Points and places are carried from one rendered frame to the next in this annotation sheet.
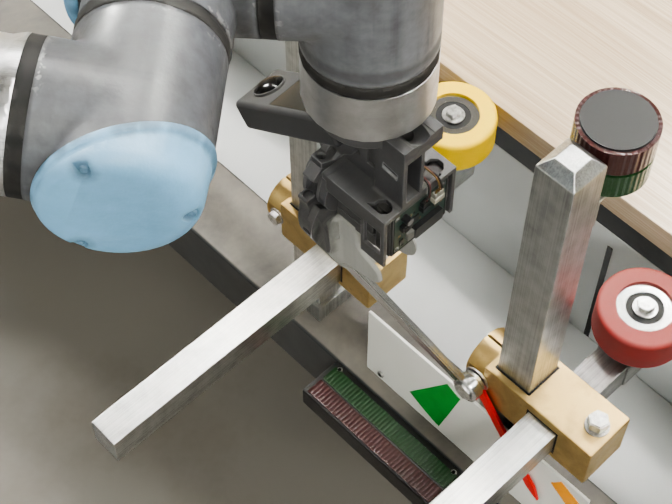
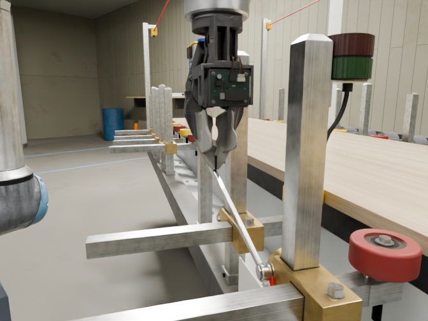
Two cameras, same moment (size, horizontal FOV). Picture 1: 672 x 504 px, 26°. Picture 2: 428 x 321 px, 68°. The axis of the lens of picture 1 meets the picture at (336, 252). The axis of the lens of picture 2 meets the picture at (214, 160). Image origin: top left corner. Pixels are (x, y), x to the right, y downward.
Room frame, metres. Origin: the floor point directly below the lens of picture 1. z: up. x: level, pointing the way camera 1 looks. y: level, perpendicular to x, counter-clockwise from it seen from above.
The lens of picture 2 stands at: (0.21, -0.24, 1.08)
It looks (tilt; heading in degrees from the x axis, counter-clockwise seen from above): 11 degrees down; 28
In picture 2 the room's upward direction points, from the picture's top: straight up
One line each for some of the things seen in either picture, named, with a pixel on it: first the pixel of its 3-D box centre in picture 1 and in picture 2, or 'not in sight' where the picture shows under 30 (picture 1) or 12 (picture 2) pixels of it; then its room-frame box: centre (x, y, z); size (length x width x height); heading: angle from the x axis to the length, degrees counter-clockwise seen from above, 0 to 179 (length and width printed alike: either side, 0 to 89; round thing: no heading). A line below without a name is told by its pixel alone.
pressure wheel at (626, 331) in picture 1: (634, 339); (380, 279); (0.63, -0.25, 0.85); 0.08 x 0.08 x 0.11
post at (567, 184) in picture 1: (533, 341); (300, 232); (0.60, -0.16, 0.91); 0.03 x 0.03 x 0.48; 44
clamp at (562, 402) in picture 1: (546, 397); (309, 288); (0.58, -0.18, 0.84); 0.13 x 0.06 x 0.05; 44
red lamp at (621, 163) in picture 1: (616, 131); (346, 48); (0.63, -0.19, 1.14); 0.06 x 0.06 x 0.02
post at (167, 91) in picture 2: not in sight; (169, 136); (1.50, 0.71, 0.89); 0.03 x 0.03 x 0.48; 44
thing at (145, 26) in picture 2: not in sight; (151, 84); (2.46, 1.60, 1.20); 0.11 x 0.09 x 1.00; 134
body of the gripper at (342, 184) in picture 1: (376, 157); (218, 66); (0.62, -0.03, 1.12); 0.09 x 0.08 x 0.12; 44
